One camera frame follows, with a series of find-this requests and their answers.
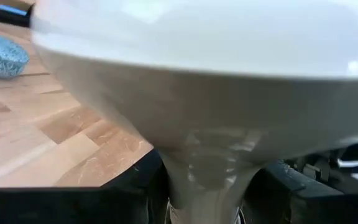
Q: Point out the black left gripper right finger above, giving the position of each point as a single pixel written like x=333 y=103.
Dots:
x=306 y=205

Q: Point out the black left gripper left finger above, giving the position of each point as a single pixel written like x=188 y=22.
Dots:
x=73 y=205

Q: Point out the white lightbulb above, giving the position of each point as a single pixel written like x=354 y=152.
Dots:
x=213 y=77

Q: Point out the blue patterned round tin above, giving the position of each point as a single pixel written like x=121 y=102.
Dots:
x=0 y=56

